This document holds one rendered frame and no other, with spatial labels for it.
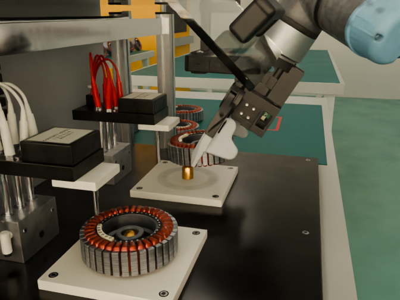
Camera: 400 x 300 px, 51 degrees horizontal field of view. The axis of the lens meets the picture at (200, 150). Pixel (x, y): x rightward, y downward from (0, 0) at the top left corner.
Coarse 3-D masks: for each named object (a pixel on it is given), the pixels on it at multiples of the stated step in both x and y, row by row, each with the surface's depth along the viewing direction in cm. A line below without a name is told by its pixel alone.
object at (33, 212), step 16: (0, 208) 51; (16, 208) 50; (32, 208) 51; (48, 208) 53; (0, 224) 48; (16, 224) 47; (32, 224) 50; (48, 224) 53; (16, 240) 48; (32, 240) 50; (48, 240) 53; (0, 256) 50; (16, 256) 49
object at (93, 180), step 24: (24, 144) 44; (48, 144) 44; (72, 144) 43; (96, 144) 48; (0, 168) 46; (24, 168) 45; (48, 168) 44; (72, 168) 43; (96, 168) 48; (0, 192) 48
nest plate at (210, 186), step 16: (160, 176) 72; (176, 176) 72; (208, 176) 72; (224, 176) 72; (144, 192) 66; (160, 192) 65; (176, 192) 65; (192, 192) 65; (208, 192) 65; (224, 192) 65
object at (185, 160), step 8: (176, 136) 70; (184, 136) 71; (192, 136) 72; (200, 136) 72; (232, 136) 69; (168, 144) 67; (176, 144) 66; (184, 144) 65; (192, 144) 65; (168, 152) 68; (176, 152) 66; (184, 152) 65; (176, 160) 66; (184, 160) 65; (200, 160) 64; (208, 160) 65; (216, 160) 65; (224, 160) 66
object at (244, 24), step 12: (264, 0) 30; (276, 0) 39; (252, 12) 30; (264, 12) 30; (276, 12) 30; (240, 24) 30; (252, 24) 30; (264, 24) 30; (240, 36) 31; (252, 36) 31
